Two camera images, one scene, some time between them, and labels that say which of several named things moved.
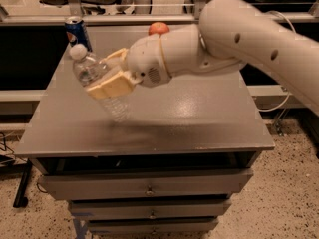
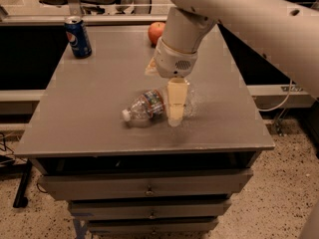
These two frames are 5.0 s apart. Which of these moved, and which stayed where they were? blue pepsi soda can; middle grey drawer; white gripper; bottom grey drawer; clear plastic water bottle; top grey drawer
Moved: clear plastic water bottle; white gripper
Stayed: bottom grey drawer; middle grey drawer; blue pepsi soda can; top grey drawer
